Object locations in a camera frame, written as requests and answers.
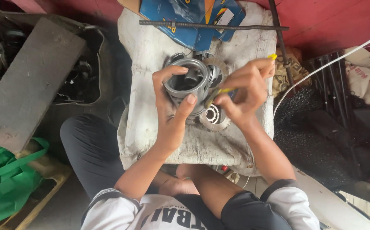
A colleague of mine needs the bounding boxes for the person's left hand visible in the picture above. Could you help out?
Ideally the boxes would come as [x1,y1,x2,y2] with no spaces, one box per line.
[152,65,198,154]

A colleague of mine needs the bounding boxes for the person's right hand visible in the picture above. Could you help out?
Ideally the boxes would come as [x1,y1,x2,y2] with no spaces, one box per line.
[214,58,276,130]

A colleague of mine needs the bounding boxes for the yellow-handled screwdriver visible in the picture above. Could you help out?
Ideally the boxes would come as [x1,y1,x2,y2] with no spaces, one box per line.
[204,54,278,109]

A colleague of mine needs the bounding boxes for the grey metal piston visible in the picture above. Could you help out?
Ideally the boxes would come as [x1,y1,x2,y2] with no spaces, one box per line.
[163,58,211,117]

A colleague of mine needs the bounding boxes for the metal disc with bearing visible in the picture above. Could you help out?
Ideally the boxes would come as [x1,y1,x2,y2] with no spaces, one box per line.
[199,104,232,132]

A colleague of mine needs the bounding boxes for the brown printed sack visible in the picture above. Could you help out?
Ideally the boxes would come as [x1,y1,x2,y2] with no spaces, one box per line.
[273,47,312,98]

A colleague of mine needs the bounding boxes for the person's bare foot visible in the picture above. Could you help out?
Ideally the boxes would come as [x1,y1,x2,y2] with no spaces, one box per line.
[158,174,200,196]

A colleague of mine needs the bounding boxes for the dark smooth steel rod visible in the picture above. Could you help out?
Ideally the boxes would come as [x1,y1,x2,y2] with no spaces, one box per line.
[268,0,297,95]

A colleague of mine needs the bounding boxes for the black mesh net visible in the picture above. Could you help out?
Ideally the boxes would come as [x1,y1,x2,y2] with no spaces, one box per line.
[274,86,370,189]

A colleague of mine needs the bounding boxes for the person's bare leg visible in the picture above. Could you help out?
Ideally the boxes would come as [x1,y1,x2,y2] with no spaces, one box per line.
[176,164,246,219]

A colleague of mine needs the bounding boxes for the person's black trousers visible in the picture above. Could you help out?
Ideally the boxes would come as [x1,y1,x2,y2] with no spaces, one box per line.
[60,114,292,230]

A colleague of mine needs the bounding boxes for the bundle of black rods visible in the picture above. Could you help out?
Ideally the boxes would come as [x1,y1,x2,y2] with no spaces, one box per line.
[306,51,356,128]

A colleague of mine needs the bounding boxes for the blue packet with white label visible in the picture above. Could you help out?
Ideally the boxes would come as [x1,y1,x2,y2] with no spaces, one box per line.
[209,0,246,42]

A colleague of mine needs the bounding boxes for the person's white shirt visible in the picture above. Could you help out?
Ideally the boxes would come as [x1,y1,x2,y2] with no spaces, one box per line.
[80,179,320,230]

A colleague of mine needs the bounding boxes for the black crate of parts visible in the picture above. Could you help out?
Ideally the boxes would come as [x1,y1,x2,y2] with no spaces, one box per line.
[0,8,113,106]

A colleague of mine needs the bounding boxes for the threaded steel rod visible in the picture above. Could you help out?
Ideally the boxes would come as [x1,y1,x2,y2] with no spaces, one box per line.
[139,20,290,31]

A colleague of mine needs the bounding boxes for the large blue cardboard packet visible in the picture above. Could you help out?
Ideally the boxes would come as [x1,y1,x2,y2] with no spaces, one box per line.
[139,0,217,52]

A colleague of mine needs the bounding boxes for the white board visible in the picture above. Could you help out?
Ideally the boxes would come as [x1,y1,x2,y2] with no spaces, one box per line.
[294,168,370,230]

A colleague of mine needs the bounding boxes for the brown cardboard piece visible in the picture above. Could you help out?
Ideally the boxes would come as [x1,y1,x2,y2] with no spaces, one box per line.
[117,0,141,17]

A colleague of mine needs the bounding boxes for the yellow wooden pallet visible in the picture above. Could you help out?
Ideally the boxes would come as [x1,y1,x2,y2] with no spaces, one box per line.
[0,150,72,230]

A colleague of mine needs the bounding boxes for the grey wooden plank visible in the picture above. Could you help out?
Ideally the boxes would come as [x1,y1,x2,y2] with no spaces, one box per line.
[0,17,88,154]

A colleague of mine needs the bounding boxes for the grey pipe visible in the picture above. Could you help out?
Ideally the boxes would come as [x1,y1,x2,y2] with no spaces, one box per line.
[338,180,370,210]

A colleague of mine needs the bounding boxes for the green fabric bag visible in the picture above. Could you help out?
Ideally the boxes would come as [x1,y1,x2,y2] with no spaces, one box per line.
[0,137,50,229]

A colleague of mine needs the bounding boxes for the thin metal gasket ring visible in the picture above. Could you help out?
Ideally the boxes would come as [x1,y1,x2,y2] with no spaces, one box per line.
[201,57,231,88]

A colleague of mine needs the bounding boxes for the grey metal ring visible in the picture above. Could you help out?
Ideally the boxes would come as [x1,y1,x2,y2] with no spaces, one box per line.
[164,52,188,68]

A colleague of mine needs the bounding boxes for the white hose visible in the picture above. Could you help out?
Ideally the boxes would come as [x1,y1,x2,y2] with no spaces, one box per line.
[273,24,370,117]

